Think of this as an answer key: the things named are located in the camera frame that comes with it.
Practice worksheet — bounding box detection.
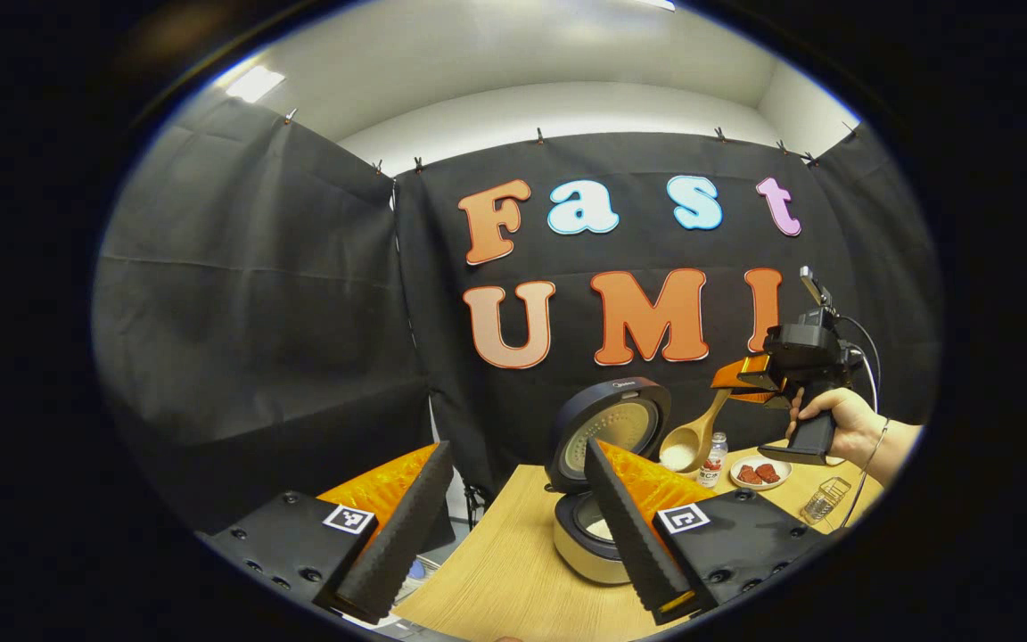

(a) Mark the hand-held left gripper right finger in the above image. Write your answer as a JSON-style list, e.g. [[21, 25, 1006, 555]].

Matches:
[[583, 439, 826, 627]]

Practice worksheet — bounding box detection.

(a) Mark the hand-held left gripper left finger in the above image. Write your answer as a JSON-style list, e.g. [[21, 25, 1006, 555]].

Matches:
[[197, 441, 455, 625]]

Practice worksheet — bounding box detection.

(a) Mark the wooden spoon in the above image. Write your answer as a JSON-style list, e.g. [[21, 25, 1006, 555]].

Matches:
[[660, 388, 733, 473]]

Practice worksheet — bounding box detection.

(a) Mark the black and silver rice cooker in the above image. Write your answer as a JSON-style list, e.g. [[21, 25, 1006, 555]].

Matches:
[[546, 376, 672, 586]]

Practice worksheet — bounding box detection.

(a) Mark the metal wire chopstick holder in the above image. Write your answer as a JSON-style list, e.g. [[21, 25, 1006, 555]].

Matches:
[[801, 477, 852, 525]]

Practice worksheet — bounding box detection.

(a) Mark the small clear drink bottle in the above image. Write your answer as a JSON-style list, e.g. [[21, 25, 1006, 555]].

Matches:
[[698, 432, 729, 489]]

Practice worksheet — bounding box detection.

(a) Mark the white oval plate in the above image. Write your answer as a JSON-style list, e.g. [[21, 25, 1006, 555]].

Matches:
[[729, 456, 793, 491]]

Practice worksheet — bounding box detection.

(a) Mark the row of black clips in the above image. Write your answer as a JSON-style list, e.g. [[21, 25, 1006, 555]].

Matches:
[[286, 107, 862, 175]]

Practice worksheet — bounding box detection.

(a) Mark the thin grey cable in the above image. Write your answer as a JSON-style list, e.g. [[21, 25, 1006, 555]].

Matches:
[[839, 314, 891, 527]]

